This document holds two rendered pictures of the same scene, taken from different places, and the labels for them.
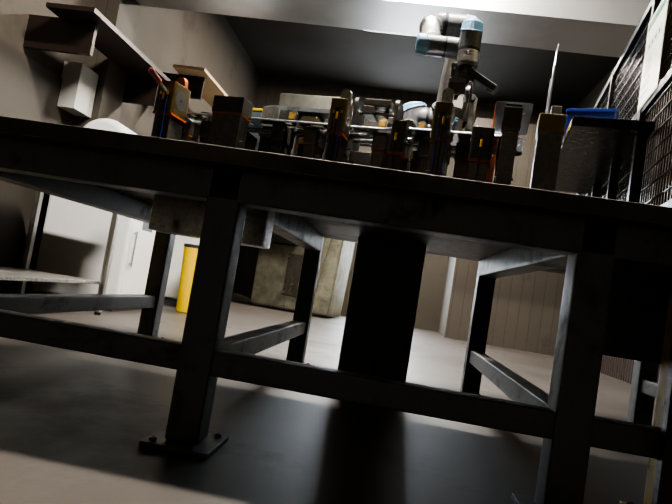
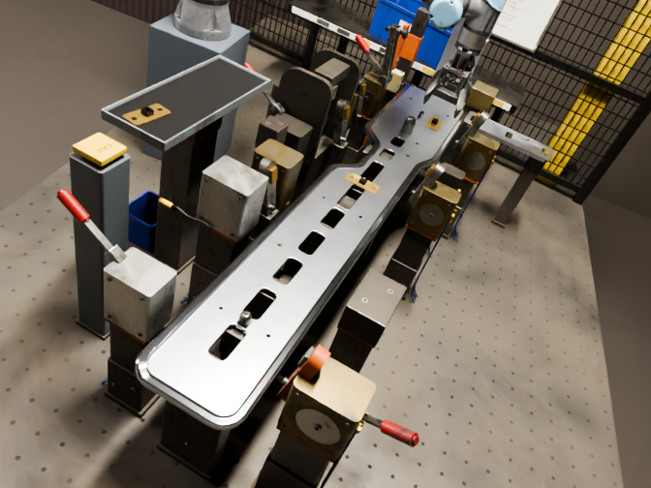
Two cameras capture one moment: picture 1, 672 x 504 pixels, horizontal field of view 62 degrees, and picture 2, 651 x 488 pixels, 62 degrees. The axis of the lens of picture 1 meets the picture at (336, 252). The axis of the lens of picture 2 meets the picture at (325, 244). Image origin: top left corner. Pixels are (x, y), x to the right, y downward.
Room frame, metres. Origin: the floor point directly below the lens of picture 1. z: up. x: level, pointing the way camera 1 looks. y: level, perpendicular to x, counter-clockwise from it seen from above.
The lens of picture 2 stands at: (2.15, 1.16, 1.72)
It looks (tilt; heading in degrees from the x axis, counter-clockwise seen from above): 40 degrees down; 267
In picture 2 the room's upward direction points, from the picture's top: 20 degrees clockwise
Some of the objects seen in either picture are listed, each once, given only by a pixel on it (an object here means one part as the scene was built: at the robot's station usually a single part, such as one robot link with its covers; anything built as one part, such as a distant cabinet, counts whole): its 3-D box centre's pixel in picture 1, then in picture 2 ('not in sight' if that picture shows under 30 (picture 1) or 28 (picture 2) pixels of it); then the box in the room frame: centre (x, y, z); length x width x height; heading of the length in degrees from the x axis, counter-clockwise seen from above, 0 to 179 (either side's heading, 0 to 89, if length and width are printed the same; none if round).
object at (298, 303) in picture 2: (331, 130); (361, 190); (2.06, 0.09, 1.00); 1.38 x 0.22 x 0.02; 74
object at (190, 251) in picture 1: (198, 279); not in sight; (4.87, 1.14, 0.29); 0.35 x 0.35 x 0.58
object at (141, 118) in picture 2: not in sight; (147, 112); (2.49, 0.32, 1.17); 0.08 x 0.04 x 0.01; 66
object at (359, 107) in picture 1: (371, 161); (301, 148); (2.23, -0.08, 0.94); 0.18 x 0.13 x 0.49; 74
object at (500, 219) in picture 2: (506, 160); (518, 189); (1.53, -0.43, 0.84); 0.05 x 0.05 x 0.29; 74
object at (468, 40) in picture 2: (467, 58); (473, 38); (1.89, -0.34, 1.27); 0.08 x 0.08 x 0.05
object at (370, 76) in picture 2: not in sight; (355, 126); (2.11, -0.43, 0.87); 0.10 x 0.07 x 0.35; 164
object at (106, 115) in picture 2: (312, 115); (195, 97); (2.45, 0.20, 1.16); 0.37 x 0.14 x 0.02; 74
